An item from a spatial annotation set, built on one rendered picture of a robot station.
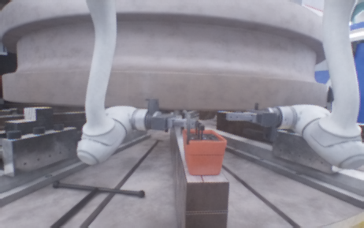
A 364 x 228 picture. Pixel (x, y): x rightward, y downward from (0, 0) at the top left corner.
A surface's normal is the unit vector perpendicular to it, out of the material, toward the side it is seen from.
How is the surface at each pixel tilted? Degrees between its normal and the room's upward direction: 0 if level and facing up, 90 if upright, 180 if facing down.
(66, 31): 90
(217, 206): 90
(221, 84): 90
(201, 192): 90
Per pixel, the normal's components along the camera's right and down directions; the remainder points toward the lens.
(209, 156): 0.08, 0.22
